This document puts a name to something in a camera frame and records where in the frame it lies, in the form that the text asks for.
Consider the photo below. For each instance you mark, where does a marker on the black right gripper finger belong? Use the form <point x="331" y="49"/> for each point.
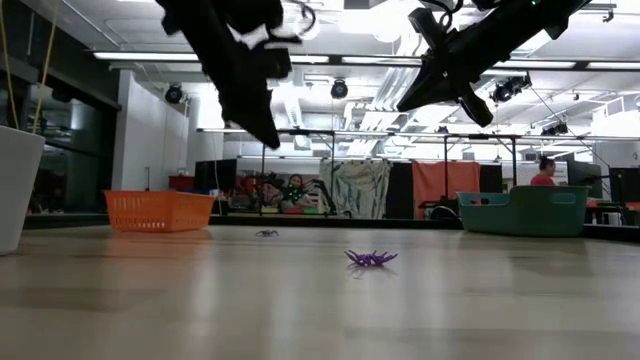
<point x="440" y="92"/>
<point x="430" y="60"/>

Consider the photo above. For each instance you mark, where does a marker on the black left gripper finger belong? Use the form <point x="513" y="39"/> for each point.
<point x="245" y="115"/>
<point x="267" y="115"/>

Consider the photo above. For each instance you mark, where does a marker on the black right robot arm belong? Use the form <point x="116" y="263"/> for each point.
<point x="540" y="17"/>

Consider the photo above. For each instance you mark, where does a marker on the black ceiling spotlights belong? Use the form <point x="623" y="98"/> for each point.
<point x="510" y="87"/>
<point x="555" y="128"/>

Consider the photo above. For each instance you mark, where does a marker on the black monitor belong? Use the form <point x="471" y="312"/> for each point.
<point x="215" y="175"/>
<point x="585" y="175"/>
<point x="625" y="185"/>

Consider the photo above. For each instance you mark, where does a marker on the black round ceiling spotlight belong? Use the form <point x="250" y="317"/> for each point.
<point x="173" y="94"/>

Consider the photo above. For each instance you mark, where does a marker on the orange curtain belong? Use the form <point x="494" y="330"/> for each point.
<point x="445" y="182"/>

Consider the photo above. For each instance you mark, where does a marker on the red cabinet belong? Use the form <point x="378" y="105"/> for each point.
<point x="181" y="182"/>

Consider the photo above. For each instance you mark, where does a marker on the white patterned cloth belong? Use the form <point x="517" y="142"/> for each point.
<point x="360" y="190"/>

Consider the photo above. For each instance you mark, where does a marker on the orange slotted plastic basket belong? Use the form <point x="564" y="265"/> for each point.
<point x="157" y="212"/>

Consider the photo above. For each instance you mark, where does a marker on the person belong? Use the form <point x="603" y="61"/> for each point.
<point x="545" y="174"/>

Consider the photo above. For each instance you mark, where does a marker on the teal plastic bin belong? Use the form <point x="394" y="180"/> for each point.
<point x="525" y="215"/>

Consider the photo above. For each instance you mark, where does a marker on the white plastic bin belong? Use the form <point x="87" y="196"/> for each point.
<point x="17" y="195"/>

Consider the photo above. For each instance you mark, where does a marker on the black background rig frame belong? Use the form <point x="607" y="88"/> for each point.
<point x="263" y="170"/>
<point x="513" y="157"/>

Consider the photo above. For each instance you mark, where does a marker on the black overhead camera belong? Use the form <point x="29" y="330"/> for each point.
<point x="339" y="89"/>

